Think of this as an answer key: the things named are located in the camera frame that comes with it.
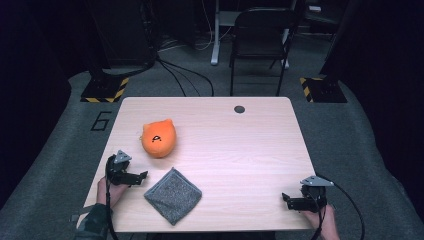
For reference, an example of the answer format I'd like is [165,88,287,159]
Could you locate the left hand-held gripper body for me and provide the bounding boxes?
[105,149,134,186]

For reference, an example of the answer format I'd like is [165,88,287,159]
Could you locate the black cabinet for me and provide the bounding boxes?
[88,0,158,69]

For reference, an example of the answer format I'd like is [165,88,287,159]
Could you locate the black folding chair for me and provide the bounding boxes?
[229,7,298,98]

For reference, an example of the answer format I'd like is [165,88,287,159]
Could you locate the grey tape strip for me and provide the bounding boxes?
[70,204,96,223]

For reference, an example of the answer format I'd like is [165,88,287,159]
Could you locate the right hand-held gripper cable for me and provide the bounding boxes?
[309,186,329,240]

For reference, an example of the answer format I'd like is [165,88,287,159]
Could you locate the orange plush toy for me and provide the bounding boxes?
[141,118,177,159]

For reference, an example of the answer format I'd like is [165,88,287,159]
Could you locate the black striped stand base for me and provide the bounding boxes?
[80,76,130,104]
[299,76,348,104]

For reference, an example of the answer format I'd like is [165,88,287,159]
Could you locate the black floor cable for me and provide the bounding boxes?
[158,61,188,98]
[328,181,366,240]
[155,58,215,98]

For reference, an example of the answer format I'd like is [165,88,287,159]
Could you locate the grey cloth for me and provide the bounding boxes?
[143,166,203,226]

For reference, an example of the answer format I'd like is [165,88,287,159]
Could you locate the person's right hand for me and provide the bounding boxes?
[301,203,341,240]

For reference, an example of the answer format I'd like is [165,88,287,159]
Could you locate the left hand-held gripper cable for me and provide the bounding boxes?
[104,156,120,240]

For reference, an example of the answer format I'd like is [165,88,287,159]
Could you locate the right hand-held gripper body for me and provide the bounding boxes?
[299,175,334,213]

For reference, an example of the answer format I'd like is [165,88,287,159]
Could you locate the hand-held gripper cable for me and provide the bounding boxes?
[309,186,329,240]
[104,156,120,240]

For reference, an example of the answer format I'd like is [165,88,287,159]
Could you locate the white desk leg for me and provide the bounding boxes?
[210,0,223,66]

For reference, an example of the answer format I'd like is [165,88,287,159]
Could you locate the person's left hand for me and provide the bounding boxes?
[96,176,129,209]

